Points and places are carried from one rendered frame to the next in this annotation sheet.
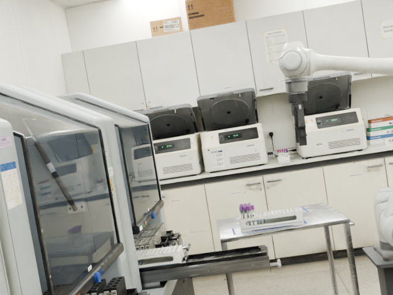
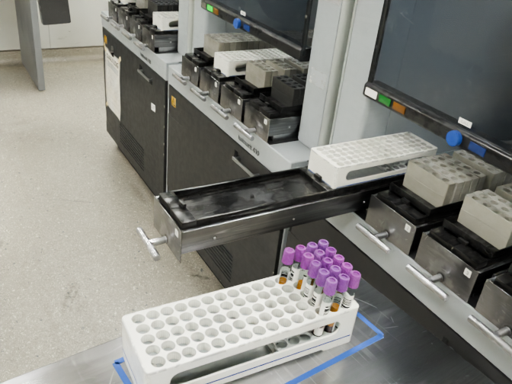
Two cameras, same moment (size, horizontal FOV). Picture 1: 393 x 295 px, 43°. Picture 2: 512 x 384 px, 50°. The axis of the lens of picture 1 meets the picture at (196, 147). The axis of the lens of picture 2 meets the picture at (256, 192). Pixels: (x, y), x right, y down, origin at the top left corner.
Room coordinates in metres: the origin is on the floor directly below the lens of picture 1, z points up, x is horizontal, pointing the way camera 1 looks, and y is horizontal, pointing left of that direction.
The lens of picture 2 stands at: (2.76, -0.64, 1.36)
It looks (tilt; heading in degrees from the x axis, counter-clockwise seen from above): 30 degrees down; 141
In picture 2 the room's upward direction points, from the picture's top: 6 degrees clockwise
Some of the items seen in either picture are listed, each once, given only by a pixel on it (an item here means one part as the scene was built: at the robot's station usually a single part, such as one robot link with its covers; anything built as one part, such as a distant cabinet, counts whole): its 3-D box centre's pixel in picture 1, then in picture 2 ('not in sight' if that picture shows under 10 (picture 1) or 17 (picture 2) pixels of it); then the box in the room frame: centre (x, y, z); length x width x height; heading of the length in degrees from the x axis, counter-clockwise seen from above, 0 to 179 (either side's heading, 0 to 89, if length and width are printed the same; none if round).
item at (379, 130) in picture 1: (381, 130); not in sight; (4.60, -1.72, 1.01); 0.23 x 0.12 x 0.08; 83
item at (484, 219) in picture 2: (156, 238); (487, 222); (2.35, 0.26, 0.85); 0.12 x 0.02 x 0.06; 173
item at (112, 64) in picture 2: not in sight; (110, 81); (0.30, 0.38, 0.43); 0.27 x 0.02 x 0.36; 174
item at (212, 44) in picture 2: not in sight; (213, 46); (1.19, 0.38, 0.85); 0.12 x 0.02 x 0.06; 174
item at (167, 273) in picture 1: (191, 267); (305, 194); (2.03, 0.10, 0.78); 0.73 x 0.14 x 0.09; 84
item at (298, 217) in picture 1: (271, 219); (243, 328); (2.35, -0.30, 0.85); 0.30 x 0.10 x 0.06; 82
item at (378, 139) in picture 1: (380, 138); not in sight; (4.61, -1.70, 0.94); 0.23 x 0.13 x 0.07; 88
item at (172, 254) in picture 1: (147, 259); (373, 160); (2.05, 0.28, 0.83); 0.30 x 0.10 x 0.06; 84
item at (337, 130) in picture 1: (324, 114); not in sight; (4.50, -1.19, 1.25); 0.62 x 0.56 x 0.69; 173
